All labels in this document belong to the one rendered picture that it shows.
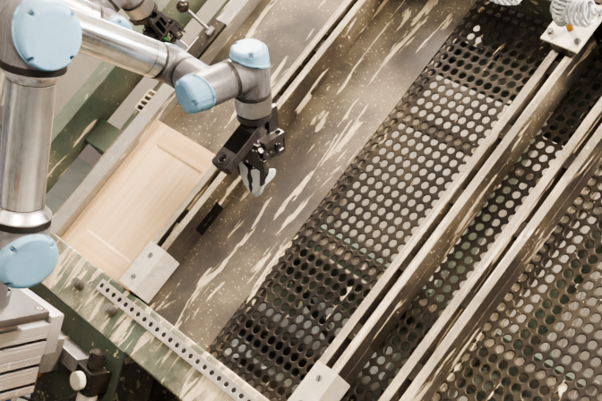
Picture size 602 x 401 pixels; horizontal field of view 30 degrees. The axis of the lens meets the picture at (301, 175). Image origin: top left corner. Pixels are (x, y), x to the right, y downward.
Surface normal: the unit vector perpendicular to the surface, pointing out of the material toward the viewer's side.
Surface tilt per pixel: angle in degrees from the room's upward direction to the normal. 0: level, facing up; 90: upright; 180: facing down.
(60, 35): 82
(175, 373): 56
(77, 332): 90
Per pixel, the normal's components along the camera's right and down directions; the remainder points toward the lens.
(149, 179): -0.41, -0.50
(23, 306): 0.28, -0.92
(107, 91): 0.68, 0.39
